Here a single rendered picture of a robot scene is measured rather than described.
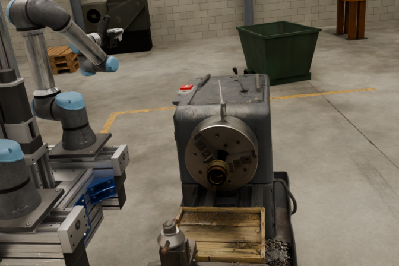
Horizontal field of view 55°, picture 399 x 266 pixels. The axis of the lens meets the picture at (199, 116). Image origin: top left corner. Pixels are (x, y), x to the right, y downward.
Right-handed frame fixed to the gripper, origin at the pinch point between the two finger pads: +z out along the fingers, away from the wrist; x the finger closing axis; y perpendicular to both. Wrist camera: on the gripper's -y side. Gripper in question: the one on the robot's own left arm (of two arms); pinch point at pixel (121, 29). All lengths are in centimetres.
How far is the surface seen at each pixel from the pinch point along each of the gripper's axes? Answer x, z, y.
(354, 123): 108, 281, 145
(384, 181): 150, 156, 139
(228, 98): 70, -9, 23
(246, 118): 83, -18, 27
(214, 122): 75, -34, 25
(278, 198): 93, 22, 92
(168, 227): 91, -95, 29
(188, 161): 67, -41, 42
